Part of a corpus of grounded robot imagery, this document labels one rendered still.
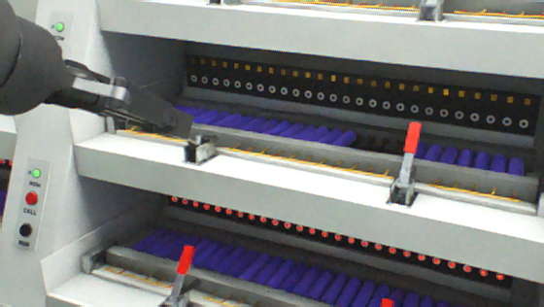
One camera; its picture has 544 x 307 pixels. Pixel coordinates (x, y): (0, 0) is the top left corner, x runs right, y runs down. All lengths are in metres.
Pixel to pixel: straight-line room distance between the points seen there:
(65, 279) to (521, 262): 0.59
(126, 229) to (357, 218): 0.43
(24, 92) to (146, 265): 0.40
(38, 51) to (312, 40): 0.28
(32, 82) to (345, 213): 0.31
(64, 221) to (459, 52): 0.56
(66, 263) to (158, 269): 0.12
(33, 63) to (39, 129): 0.38
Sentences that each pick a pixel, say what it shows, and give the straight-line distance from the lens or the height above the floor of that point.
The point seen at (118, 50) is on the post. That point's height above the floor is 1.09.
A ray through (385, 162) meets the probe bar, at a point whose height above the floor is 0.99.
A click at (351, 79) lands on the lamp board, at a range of 0.71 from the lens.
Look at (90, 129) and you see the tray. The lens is 0.77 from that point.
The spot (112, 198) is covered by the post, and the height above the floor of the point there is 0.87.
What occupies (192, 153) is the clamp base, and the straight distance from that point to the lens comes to 0.66.
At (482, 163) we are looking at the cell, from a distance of 0.62.
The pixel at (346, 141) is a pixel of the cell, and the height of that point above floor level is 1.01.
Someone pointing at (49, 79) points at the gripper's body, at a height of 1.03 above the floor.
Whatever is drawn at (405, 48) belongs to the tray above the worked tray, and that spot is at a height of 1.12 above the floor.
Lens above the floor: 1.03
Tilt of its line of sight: level
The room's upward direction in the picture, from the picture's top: 9 degrees clockwise
